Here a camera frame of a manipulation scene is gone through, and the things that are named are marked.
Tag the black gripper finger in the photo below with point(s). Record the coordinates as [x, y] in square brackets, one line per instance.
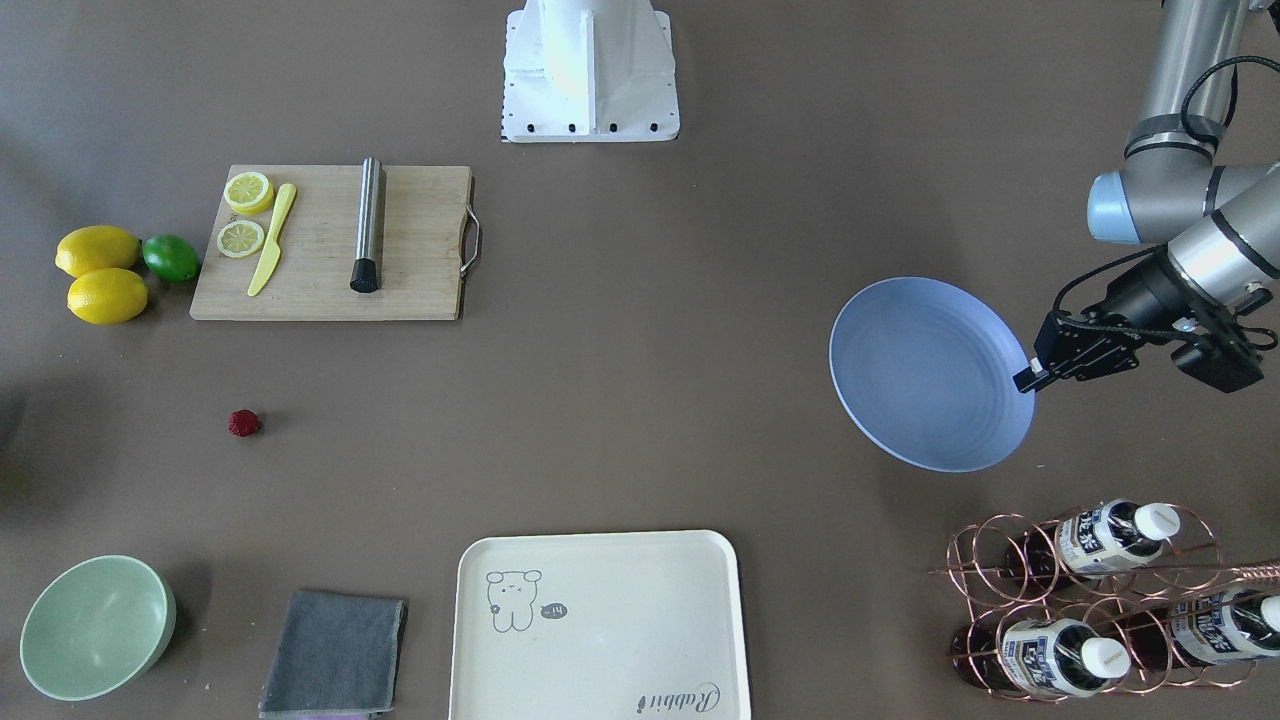
[1032, 379]

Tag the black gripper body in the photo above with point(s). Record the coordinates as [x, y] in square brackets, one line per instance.
[1138, 293]

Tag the blue plate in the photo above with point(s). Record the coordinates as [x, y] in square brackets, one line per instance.
[926, 371]

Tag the red strawberry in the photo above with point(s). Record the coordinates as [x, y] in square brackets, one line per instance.
[244, 423]

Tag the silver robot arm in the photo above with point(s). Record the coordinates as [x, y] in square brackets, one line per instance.
[1207, 233]

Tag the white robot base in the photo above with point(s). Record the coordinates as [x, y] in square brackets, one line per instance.
[589, 72]

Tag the dark drink bottle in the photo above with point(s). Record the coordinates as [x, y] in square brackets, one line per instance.
[1091, 545]
[1039, 659]
[1232, 626]

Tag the cream tray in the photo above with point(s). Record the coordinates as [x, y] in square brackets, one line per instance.
[634, 625]

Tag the wooden cutting board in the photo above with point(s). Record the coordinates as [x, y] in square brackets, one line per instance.
[420, 254]

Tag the grey cloth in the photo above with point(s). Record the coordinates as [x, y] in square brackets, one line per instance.
[337, 656]

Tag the yellow plastic knife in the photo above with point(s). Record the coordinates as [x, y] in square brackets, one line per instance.
[270, 254]

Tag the lemon slice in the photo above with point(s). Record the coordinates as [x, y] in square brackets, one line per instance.
[249, 193]
[240, 238]

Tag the green lime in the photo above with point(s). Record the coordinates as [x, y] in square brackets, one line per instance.
[170, 258]

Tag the yellow lemon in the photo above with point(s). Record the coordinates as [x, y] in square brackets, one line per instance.
[108, 296]
[96, 247]

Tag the green bowl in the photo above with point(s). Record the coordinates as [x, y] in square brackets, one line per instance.
[97, 627]

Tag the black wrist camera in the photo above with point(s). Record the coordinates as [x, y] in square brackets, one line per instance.
[1223, 358]

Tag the copper wire bottle rack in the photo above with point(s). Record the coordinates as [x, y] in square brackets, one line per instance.
[1120, 597]

